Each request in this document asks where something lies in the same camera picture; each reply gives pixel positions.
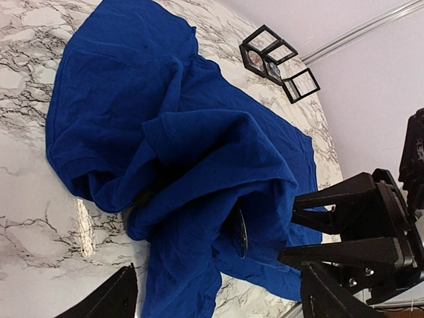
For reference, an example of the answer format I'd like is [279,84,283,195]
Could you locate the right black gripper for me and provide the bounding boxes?
[278,168,423,305]

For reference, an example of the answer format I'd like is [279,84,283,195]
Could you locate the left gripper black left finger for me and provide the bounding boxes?
[56,263,138,318]

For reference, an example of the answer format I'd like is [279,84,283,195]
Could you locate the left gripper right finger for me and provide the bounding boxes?
[301,261,394,317]

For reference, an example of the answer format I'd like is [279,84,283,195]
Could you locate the blue printed t-shirt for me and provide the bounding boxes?
[46,1,322,317]

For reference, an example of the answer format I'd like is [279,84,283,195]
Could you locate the dark blue round brooch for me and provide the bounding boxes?
[267,62,281,80]

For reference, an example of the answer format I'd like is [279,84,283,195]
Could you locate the pink round brooch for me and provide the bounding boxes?
[247,50,263,69]

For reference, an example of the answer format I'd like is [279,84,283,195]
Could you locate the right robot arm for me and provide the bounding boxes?
[279,110,423,305]

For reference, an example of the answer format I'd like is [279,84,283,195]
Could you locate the black wire frame cube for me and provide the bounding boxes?
[240,25,283,81]

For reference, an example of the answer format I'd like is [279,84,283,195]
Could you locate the right aluminium corner post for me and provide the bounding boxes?
[301,0,423,66]

